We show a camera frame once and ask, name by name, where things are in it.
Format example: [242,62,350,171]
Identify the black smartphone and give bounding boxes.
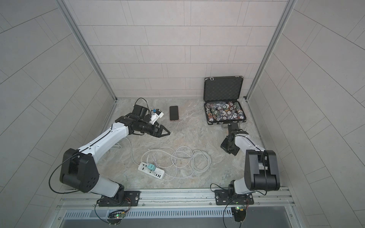
[169,105,179,121]

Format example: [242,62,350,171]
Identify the white charging cable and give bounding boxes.
[141,146,226,181]

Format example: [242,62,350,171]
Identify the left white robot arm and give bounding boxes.
[58,104,170,205]

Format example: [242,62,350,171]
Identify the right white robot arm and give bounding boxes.
[221,123,280,196]

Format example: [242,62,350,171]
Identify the teal charger adapter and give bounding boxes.
[146,163,156,172]

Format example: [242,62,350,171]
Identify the white power strip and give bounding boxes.
[138,162,165,180]

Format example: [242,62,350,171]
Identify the black poker chip case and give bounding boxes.
[203,76,247,125]

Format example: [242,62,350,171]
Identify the right green circuit board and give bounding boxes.
[231,207,247,223]

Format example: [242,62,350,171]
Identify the green circuit board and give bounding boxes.
[107,210,126,226]
[231,207,247,223]

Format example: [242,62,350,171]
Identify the left green circuit board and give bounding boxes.
[107,210,126,226]

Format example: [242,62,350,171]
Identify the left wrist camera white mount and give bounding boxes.
[149,109,164,125]

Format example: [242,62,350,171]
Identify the white power strip cord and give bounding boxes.
[108,137,143,167]

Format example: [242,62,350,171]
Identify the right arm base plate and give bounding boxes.
[214,189,254,206]

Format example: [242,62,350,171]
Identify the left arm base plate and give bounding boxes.
[98,191,141,207]

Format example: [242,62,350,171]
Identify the aluminium mounting rail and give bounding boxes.
[56,187,295,210]

